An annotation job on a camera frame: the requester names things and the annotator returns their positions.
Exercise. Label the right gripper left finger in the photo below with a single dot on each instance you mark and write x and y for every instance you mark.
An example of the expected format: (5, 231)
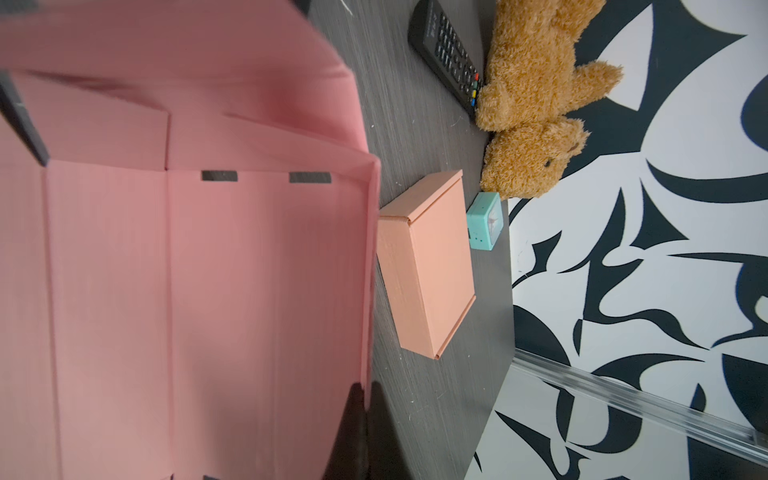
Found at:
(349, 457)

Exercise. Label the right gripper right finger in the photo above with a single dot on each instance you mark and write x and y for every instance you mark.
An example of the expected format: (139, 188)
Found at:
(385, 456)

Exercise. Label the salmon cardboard box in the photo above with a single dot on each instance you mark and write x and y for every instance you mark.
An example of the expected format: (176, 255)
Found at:
(424, 257)

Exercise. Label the pink cardboard box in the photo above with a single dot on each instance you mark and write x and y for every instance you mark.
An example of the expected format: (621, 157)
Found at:
(187, 272)

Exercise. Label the small teal alarm clock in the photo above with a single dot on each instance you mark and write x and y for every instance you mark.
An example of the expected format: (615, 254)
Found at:
(485, 221)

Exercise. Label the brown teddy bear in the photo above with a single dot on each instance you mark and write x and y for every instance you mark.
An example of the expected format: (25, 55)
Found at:
(533, 82)

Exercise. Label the black remote control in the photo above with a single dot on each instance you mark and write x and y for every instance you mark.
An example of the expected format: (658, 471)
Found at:
(434, 38)

